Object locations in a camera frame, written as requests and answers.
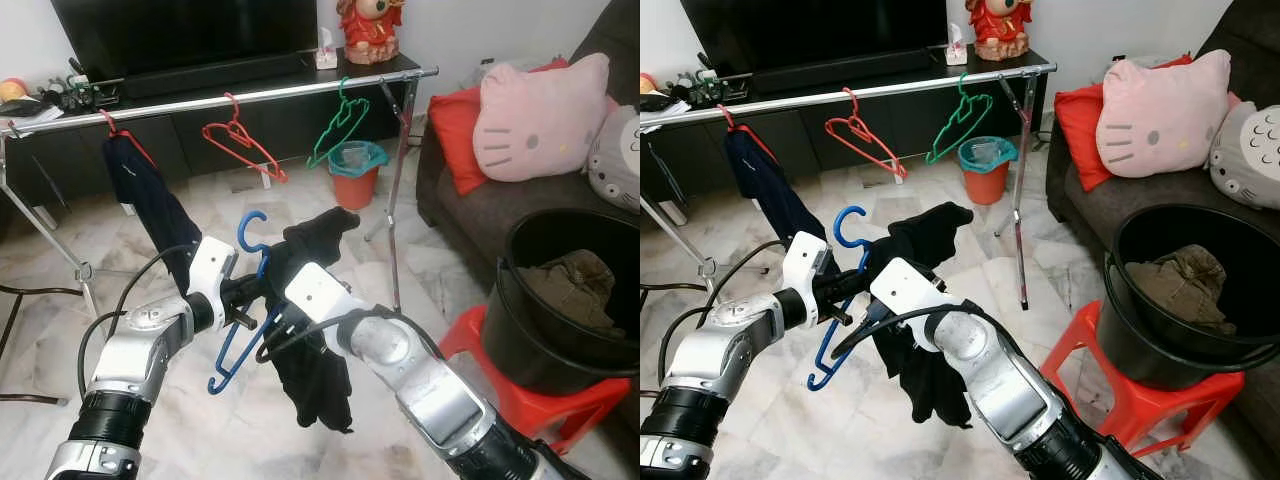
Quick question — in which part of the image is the blue plastic hanger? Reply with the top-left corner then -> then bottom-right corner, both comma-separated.
207,210 -> 286,396
807,205 -> 881,391

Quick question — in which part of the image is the black garment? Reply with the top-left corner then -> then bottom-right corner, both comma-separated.
862,200 -> 976,429
262,205 -> 363,433

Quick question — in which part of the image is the red plastic hanger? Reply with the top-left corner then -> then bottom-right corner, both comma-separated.
97,108 -> 161,171
718,103 -> 786,166
202,92 -> 289,186
826,87 -> 909,183

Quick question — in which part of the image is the green plastic hanger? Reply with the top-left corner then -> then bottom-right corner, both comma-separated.
925,72 -> 993,166
305,77 -> 371,171

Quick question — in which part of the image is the navy blue garment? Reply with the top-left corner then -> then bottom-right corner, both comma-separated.
100,132 -> 206,296
725,128 -> 831,286

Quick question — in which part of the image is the orange bin with teal liner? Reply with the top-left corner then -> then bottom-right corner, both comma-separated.
328,140 -> 389,211
958,136 -> 1019,206

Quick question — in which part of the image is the black television console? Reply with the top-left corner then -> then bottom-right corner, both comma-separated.
0,50 -> 423,211
640,45 -> 1051,206

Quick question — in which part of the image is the silver metal clothes rack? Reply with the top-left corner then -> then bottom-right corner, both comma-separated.
640,62 -> 1058,311
0,67 -> 441,313

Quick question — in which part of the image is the dark grey fabric sofa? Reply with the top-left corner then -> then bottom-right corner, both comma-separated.
415,0 -> 641,301
1045,0 -> 1280,301

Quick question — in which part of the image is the black soundbar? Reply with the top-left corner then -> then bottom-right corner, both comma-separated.
118,55 -> 309,101
750,50 -> 941,96

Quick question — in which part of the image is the black plastic bucket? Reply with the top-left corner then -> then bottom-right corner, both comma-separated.
1105,203 -> 1280,391
480,207 -> 641,396

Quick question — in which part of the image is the red cushion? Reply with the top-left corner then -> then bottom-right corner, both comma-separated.
428,60 -> 571,198
1055,55 -> 1196,193

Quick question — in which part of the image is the white paper stack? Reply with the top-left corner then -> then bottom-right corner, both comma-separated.
640,95 -> 693,123
0,100 -> 66,129

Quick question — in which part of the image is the red plastic stool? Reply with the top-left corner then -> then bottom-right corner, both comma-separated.
1040,300 -> 1246,459
438,303 -> 633,456

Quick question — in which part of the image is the black flat television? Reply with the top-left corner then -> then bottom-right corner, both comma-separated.
680,0 -> 949,79
50,0 -> 319,83

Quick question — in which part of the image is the grey round plush toy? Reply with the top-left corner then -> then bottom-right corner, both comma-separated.
585,103 -> 641,213
1207,100 -> 1280,211

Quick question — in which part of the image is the brown garment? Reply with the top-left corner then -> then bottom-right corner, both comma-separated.
1125,243 -> 1238,336
518,250 -> 626,336

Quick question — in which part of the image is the red laughing figurine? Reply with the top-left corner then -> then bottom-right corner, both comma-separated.
335,0 -> 406,66
965,0 -> 1034,63

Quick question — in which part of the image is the pink cat face pillow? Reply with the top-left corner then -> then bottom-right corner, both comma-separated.
472,52 -> 613,184
1097,48 -> 1233,179

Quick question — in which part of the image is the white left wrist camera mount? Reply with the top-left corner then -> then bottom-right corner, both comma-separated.
185,235 -> 239,331
782,230 -> 839,329

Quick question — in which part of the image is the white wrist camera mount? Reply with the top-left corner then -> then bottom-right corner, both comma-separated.
285,262 -> 366,331
870,257 -> 961,351
782,230 -> 839,329
185,235 -> 239,331

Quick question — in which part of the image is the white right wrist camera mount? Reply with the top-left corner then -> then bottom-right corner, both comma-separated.
870,257 -> 961,351
285,262 -> 366,331

